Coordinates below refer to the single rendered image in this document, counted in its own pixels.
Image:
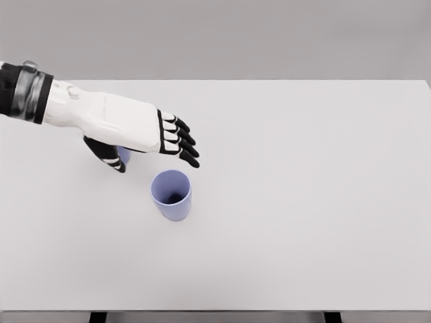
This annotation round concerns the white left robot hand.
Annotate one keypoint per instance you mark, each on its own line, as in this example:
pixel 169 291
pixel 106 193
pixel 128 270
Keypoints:
pixel 128 122

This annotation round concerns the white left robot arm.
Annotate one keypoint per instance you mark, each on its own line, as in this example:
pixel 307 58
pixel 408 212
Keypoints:
pixel 37 96

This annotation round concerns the lavender plastic cup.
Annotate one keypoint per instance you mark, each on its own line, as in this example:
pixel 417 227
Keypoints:
pixel 171 196
pixel 125 155

